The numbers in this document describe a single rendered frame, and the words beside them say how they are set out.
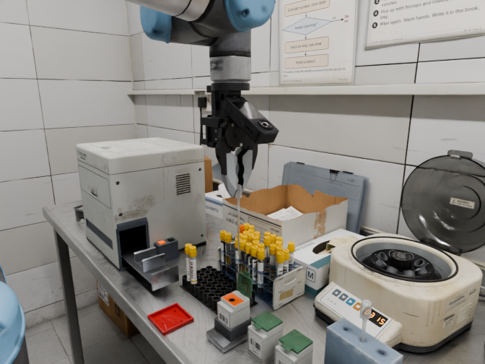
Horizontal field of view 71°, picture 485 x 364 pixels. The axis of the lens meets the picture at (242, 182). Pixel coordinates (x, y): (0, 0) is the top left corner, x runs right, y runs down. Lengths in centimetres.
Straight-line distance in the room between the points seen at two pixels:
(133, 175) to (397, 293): 64
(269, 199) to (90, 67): 145
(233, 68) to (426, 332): 56
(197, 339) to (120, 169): 43
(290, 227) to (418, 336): 35
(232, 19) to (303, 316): 57
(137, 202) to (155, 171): 9
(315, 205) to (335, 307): 45
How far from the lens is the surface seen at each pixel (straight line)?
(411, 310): 68
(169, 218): 98
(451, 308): 74
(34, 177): 220
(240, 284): 68
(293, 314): 77
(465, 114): 96
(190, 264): 81
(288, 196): 118
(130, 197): 91
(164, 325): 75
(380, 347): 56
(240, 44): 63
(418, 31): 101
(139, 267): 87
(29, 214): 224
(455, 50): 97
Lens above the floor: 132
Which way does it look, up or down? 14 degrees down
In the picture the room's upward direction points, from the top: straight up
